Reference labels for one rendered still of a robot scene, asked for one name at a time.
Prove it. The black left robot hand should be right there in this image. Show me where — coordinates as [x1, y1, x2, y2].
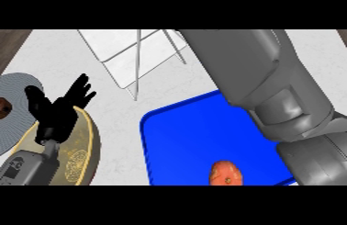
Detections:
[24, 73, 98, 145]

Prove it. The blue tray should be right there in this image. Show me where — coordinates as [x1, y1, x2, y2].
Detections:
[139, 89, 298, 186]

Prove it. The grey round ribbed plate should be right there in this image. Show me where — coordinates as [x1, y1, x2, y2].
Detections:
[0, 72, 44, 156]

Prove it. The brown round food item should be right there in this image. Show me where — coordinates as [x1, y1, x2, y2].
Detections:
[0, 96, 13, 119]

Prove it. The round golden wooden board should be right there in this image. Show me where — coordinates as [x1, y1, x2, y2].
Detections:
[9, 105, 102, 186]

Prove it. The white wire tiered shelf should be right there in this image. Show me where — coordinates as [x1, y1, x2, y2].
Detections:
[75, 29, 191, 102]

